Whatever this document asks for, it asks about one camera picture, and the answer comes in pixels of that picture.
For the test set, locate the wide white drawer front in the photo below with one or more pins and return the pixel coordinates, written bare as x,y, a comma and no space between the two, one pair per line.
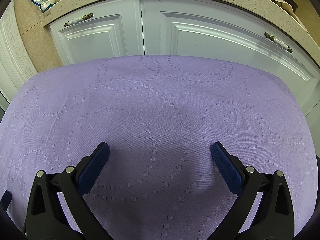
212,37

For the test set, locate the narrow white cabinet door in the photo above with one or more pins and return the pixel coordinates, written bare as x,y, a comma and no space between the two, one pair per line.
87,42

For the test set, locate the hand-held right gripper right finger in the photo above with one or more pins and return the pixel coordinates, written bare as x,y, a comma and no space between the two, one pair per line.
226,170

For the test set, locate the purple patterned tablecloth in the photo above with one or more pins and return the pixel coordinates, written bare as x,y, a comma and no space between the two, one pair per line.
160,105

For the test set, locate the white door frame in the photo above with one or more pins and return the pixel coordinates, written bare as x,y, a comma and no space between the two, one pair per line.
10,55

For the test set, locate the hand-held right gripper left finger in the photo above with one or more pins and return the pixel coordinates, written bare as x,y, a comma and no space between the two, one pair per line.
92,170

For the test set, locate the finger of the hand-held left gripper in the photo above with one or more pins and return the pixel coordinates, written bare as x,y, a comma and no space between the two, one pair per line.
6,198

